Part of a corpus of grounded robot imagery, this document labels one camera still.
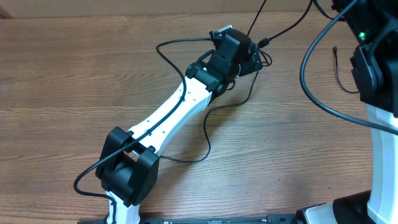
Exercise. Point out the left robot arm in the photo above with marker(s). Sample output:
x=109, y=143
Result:
x=131, y=158

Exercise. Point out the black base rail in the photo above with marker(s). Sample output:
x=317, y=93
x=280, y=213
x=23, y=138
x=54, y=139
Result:
x=270, y=219

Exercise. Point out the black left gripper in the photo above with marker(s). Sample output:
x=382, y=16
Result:
x=248, y=67

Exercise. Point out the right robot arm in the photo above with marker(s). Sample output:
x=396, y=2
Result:
x=374, y=61

